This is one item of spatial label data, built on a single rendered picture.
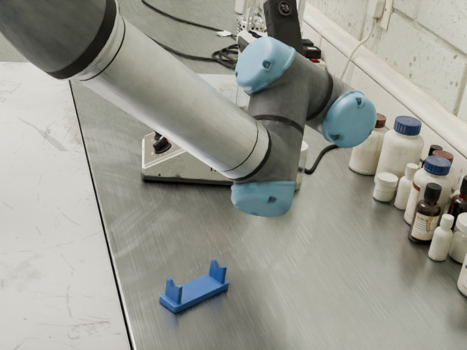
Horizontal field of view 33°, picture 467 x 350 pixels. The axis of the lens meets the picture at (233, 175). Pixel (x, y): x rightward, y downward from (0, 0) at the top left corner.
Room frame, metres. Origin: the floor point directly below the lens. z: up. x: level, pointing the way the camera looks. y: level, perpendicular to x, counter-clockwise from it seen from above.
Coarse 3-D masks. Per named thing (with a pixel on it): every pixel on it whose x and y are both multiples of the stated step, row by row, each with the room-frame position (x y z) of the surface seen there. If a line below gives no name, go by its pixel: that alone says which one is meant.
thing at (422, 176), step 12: (432, 156) 1.19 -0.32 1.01; (432, 168) 1.15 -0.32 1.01; (444, 168) 1.15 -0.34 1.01; (420, 180) 1.15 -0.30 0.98; (432, 180) 1.15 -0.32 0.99; (444, 180) 1.15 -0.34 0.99; (420, 192) 1.15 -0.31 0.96; (444, 192) 1.14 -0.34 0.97; (408, 204) 1.17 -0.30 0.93; (444, 204) 1.15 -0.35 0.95; (408, 216) 1.16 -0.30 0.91
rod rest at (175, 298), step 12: (216, 264) 0.90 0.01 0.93; (204, 276) 0.90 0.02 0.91; (216, 276) 0.89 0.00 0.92; (168, 288) 0.84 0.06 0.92; (180, 288) 0.83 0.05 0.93; (192, 288) 0.87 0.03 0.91; (204, 288) 0.87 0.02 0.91; (216, 288) 0.88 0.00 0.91; (168, 300) 0.83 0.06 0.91; (180, 300) 0.83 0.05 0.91; (192, 300) 0.84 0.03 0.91
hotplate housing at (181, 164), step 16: (144, 144) 1.27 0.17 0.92; (160, 160) 1.18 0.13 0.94; (176, 160) 1.18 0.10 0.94; (192, 160) 1.19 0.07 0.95; (144, 176) 1.18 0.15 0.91; (160, 176) 1.18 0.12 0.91; (176, 176) 1.18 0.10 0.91; (192, 176) 1.19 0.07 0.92; (208, 176) 1.19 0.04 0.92; (224, 176) 1.20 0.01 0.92
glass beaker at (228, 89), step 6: (222, 84) 1.27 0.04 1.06; (228, 84) 1.28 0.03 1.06; (234, 84) 1.28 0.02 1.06; (222, 90) 1.27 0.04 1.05; (228, 90) 1.28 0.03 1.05; (234, 90) 1.28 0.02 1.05; (240, 90) 1.28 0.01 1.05; (228, 96) 1.23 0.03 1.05; (234, 96) 1.23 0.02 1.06; (240, 96) 1.23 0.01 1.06; (246, 96) 1.24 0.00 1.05; (234, 102) 1.23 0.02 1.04; (240, 102) 1.23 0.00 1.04; (246, 102) 1.24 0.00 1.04; (246, 108) 1.25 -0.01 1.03
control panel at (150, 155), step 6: (150, 138) 1.28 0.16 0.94; (150, 144) 1.25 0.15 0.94; (174, 144) 1.21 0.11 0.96; (150, 150) 1.23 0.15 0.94; (168, 150) 1.20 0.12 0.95; (174, 150) 1.19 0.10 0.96; (150, 156) 1.20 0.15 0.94; (156, 156) 1.19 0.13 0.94; (162, 156) 1.19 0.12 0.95; (144, 162) 1.19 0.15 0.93
